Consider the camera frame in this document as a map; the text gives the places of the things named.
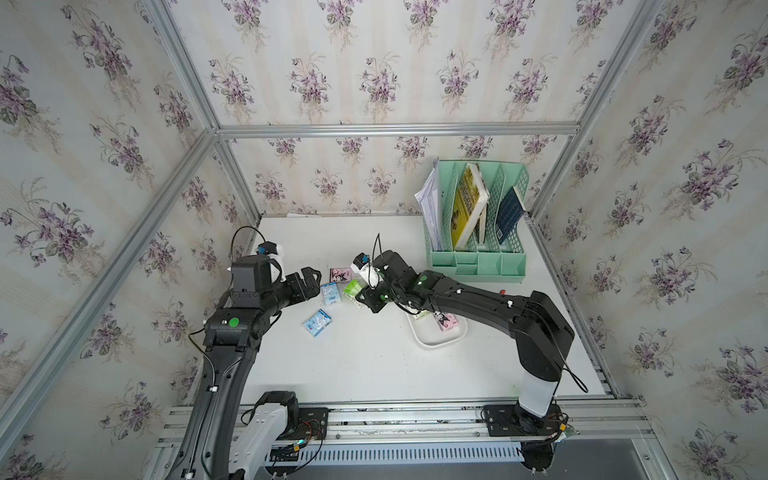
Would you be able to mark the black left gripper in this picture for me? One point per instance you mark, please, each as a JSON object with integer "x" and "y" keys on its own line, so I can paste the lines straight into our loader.
{"x": 310, "y": 286}

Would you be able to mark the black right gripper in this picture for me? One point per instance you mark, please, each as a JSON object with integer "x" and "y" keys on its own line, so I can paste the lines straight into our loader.
{"x": 365, "y": 298}

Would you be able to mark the green tissue pack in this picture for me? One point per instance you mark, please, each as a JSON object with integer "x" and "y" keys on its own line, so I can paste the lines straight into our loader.
{"x": 352, "y": 289}

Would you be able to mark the white plastic storage box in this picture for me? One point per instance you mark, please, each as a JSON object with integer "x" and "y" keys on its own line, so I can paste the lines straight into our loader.
{"x": 428, "y": 336}

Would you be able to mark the pink tissue pack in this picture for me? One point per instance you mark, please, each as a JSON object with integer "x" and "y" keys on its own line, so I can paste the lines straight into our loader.
{"x": 341, "y": 275}
{"x": 446, "y": 321}

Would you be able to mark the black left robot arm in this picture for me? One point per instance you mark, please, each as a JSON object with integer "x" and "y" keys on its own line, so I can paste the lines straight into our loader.
{"x": 233, "y": 334}

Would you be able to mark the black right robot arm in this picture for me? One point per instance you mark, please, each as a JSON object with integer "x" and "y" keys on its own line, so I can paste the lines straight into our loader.
{"x": 541, "y": 332}

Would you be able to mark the pink tissue pack top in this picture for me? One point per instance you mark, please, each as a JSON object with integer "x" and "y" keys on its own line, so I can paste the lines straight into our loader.
{"x": 341, "y": 275}

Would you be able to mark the light blue tissue pack upper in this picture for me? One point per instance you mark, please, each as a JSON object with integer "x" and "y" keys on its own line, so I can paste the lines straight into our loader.
{"x": 330, "y": 294}

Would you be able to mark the light blue tissue pack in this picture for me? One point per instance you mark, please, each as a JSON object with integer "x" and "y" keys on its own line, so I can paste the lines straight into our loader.
{"x": 330, "y": 294}
{"x": 317, "y": 323}

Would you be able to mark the light blue tissue pack lower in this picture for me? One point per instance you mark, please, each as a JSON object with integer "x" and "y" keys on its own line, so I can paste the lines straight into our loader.
{"x": 317, "y": 323}

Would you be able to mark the white paper stack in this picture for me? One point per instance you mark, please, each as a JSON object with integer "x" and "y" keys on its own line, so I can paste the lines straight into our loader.
{"x": 428, "y": 198}

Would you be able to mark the yellow book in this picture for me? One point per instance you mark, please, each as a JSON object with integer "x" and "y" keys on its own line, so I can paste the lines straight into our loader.
{"x": 470, "y": 200}

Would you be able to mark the mint green desk organizer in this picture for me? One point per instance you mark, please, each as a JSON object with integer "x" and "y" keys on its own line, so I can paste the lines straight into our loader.
{"x": 491, "y": 260}

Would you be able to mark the dark blue notebook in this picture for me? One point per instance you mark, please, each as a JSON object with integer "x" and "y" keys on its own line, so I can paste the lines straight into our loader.
{"x": 509, "y": 213}

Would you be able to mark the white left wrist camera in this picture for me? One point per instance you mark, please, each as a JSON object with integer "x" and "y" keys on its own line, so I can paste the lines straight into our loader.
{"x": 274, "y": 252}

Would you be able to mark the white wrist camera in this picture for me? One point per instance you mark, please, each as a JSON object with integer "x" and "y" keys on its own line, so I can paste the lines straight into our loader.
{"x": 362, "y": 267}
{"x": 274, "y": 252}

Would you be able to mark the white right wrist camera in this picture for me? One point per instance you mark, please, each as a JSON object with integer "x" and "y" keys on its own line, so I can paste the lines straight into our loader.
{"x": 362, "y": 267}

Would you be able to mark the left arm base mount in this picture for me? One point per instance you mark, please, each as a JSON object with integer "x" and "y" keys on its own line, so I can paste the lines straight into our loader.
{"x": 299, "y": 423}

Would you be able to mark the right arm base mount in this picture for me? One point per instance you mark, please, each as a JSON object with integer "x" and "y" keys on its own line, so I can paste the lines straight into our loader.
{"x": 512, "y": 420}

